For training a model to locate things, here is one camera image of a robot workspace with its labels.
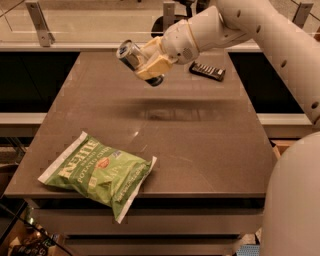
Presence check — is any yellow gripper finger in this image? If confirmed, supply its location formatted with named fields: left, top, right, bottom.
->
left=139, top=36, right=167, bottom=66
left=135, top=55, right=173, bottom=80

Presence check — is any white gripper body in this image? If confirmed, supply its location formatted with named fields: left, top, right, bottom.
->
left=161, top=20, right=199, bottom=65

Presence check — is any silver blue redbull can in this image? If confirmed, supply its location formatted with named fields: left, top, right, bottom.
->
left=116, top=40, right=149, bottom=73

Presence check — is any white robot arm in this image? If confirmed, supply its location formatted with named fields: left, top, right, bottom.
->
left=137, top=0, right=320, bottom=256

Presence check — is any black office chair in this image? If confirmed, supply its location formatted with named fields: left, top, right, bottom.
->
left=151, top=0, right=211, bottom=38

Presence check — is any dark chocolate bar wrapper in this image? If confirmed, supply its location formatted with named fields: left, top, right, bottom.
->
left=189, top=62, right=225, bottom=82

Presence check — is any green potato chips bag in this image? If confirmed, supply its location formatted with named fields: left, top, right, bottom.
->
left=38, top=132, right=157, bottom=223

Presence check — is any grey table drawer unit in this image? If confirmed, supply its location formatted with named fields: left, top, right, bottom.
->
left=32, top=207, right=263, bottom=256

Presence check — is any blue mesh basket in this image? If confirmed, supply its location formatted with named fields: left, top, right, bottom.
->
left=236, top=245, right=260, bottom=256

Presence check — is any middle metal railing post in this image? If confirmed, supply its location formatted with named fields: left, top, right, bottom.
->
left=163, top=0, right=175, bottom=31

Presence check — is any metal railing post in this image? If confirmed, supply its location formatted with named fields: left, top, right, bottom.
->
left=292, top=2, right=313, bottom=28
left=25, top=0, right=55, bottom=47
left=163, top=0, right=175, bottom=31

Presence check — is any left metal railing post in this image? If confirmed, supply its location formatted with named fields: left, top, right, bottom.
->
left=25, top=0, right=55, bottom=47

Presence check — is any right metal railing post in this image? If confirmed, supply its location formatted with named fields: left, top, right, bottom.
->
left=292, top=2, right=313, bottom=28

